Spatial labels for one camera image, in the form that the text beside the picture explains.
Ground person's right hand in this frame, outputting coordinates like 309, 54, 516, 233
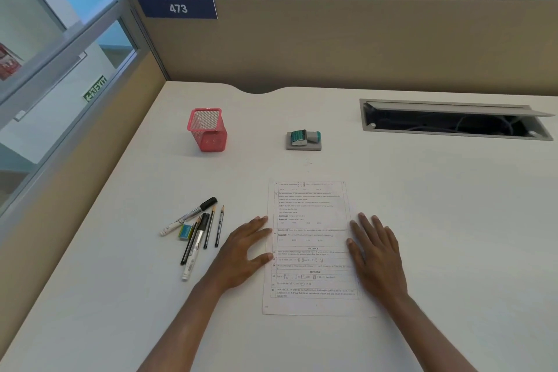
348, 212, 409, 305

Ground person's left hand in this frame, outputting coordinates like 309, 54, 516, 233
210, 216, 275, 293

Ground person's right forearm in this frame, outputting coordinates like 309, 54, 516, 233
374, 293, 479, 372

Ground person's left forearm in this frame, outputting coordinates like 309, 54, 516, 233
137, 279, 237, 372

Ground dark pencil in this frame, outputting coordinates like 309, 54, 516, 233
214, 205, 226, 248
203, 206, 216, 250

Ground printed white paper sheet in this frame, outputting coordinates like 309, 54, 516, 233
262, 180, 379, 318

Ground white marker with black cap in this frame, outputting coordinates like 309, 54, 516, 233
160, 197, 218, 237
182, 213, 210, 282

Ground black pen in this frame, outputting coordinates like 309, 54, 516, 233
180, 216, 202, 266

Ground grey flat pad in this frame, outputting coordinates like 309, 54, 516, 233
286, 132, 323, 152

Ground teal and white roller stamp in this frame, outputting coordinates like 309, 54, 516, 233
291, 129, 323, 146

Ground pink mesh pen holder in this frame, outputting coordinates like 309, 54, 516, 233
187, 108, 228, 153

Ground beige cubicle partition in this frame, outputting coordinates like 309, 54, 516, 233
125, 0, 558, 96

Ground beige partition with glass panel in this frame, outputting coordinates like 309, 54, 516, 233
0, 0, 170, 337

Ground green exit sign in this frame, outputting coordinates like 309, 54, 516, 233
82, 75, 108, 103

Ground blue number sign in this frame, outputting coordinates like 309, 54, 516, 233
137, 0, 218, 19

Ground red poster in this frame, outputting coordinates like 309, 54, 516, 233
0, 42, 23, 81

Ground grey desk cable box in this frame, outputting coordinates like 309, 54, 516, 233
359, 98, 556, 142

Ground cables in cable box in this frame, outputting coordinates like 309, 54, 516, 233
375, 114, 534, 136

